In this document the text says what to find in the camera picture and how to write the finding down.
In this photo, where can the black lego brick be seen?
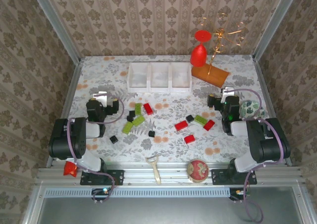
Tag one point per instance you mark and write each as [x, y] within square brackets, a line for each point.
[129, 119]
[113, 139]
[190, 118]
[151, 134]
[132, 113]

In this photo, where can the green lego brick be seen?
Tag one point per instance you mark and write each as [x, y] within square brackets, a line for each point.
[127, 128]
[138, 121]
[200, 120]
[138, 108]

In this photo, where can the red lego brick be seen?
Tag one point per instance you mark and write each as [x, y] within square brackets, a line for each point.
[180, 126]
[189, 139]
[148, 108]
[209, 125]

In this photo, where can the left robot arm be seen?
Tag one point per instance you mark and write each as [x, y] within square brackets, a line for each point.
[67, 139]

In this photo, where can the leaf patterned bowl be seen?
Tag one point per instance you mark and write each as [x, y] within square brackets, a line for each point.
[250, 108]

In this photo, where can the red plastic goblet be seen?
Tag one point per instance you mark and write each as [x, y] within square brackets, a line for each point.
[198, 56]

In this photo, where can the floral patterned table cover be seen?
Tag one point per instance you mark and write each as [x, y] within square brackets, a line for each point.
[173, 149]

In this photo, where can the red foil bag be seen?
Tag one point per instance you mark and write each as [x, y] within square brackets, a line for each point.
[69, 169]

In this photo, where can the round red floral tin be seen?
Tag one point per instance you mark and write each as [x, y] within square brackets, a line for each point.
[198, 170]

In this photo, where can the cream bottle opener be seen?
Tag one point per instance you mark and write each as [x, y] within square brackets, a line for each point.
[156, 172]

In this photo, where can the black connector board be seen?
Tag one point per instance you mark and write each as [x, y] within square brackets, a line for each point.
[235, 192]
[99, 191]

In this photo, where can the grey metal panel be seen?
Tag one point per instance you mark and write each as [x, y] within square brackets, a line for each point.
[161, 211]

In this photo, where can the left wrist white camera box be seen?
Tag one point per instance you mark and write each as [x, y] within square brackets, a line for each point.
[100, 96]

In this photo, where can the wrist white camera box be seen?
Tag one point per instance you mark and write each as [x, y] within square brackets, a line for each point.
[227, 91]
[100, 96]

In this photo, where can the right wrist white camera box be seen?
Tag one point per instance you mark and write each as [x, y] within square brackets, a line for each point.
[227, 91]

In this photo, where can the aluminium side rail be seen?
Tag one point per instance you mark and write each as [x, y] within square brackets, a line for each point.
[263, 85]
[72, 85]

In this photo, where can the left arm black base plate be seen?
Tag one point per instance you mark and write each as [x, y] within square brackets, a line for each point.
[117, 178]

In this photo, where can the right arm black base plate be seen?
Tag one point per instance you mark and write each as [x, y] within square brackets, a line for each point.
[218, 177]

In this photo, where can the aluminium front rail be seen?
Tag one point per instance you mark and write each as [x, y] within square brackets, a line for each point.
[138, 174]

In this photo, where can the aluminium frame post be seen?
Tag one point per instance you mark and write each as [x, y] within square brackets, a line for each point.
[56, 25]
[276, 23]

